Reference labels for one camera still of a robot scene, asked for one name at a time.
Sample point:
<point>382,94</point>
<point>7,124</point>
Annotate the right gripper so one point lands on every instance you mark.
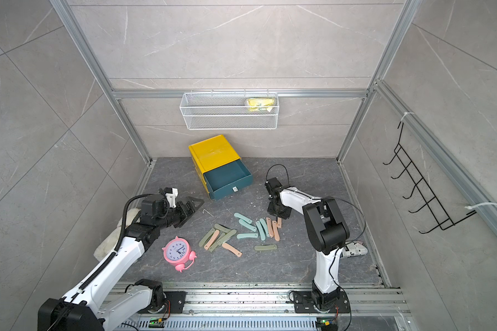
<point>286,215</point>

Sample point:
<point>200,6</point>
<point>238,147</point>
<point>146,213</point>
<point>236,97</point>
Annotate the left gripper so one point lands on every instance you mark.
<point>185,214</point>

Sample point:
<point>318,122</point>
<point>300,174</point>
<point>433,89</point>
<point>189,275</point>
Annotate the pink knife cluster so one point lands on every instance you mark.
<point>275,232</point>
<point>269,227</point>
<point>212,239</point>

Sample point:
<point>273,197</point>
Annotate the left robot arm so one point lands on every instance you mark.
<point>82,308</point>

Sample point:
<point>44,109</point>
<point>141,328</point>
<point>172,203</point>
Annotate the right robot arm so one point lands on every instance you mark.
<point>328,234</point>

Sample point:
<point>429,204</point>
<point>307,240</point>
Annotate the yellow drawer cabinet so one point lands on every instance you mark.
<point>210,154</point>

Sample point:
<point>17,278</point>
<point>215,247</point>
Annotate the mint knife vertical right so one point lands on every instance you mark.
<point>264,227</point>

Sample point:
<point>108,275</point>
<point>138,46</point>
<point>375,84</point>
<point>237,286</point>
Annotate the olive knife far left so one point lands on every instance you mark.
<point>206,237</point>

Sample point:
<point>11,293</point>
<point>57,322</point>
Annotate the olive knife top left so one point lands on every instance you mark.
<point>221,228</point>

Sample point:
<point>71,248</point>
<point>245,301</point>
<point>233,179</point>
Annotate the olive knife under diagonal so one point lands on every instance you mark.
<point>215,244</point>

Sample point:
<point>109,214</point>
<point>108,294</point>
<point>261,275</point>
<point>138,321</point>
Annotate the olive knife lower right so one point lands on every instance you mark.
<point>261,248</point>

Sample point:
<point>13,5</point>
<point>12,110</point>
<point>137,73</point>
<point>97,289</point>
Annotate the mint knife horizontal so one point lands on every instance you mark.
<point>247,236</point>

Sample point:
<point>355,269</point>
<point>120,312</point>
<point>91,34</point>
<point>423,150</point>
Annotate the pink alarm clock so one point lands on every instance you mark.
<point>179,254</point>

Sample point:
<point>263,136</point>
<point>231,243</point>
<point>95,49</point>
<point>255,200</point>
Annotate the olive knife long diagonal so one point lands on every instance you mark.
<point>224,238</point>

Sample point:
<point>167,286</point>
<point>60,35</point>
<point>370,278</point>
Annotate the white plush dog toy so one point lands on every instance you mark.
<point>110,241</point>

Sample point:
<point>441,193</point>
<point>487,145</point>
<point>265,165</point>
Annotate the yellow sponge in basket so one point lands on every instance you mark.
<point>260,104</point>

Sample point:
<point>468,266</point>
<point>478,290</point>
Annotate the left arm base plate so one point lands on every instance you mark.
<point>172,301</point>

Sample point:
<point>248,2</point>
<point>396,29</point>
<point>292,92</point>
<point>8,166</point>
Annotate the white wire wall basket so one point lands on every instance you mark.
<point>226,111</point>

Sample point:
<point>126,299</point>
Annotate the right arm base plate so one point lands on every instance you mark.
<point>315,302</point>

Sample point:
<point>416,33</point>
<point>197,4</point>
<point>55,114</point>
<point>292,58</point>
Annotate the black wire hook rack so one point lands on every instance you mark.
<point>422,188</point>

